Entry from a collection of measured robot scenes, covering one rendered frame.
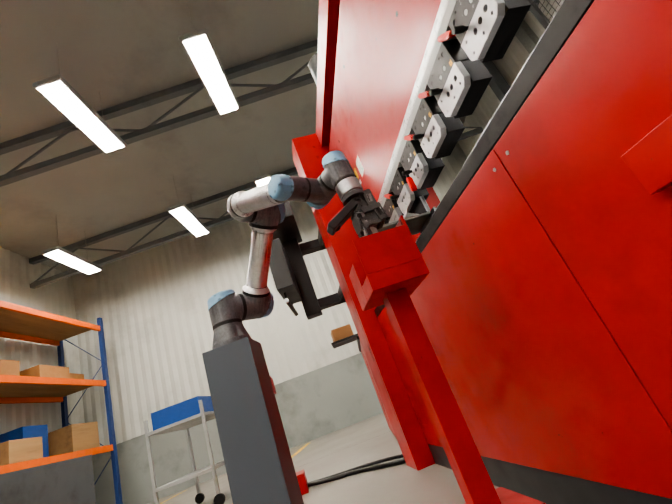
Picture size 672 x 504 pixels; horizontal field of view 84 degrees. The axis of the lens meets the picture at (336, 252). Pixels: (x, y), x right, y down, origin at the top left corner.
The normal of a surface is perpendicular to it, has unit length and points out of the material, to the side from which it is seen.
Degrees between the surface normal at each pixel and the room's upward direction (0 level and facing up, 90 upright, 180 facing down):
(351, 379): 90
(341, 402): 90
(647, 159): 90
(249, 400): 90
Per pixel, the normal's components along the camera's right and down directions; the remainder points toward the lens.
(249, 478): -0.07, -0.36
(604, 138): -0.94, 0.28
